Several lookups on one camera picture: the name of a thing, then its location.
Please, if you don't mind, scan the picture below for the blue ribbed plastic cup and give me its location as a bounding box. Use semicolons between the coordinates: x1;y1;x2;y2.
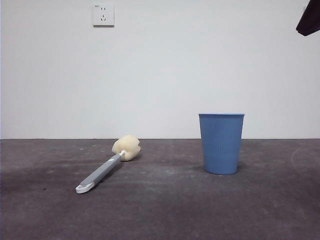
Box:
198;112;245;175

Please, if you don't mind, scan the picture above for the grey-handled sponge cup brush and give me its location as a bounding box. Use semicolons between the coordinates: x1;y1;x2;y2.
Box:
75;134;142;195

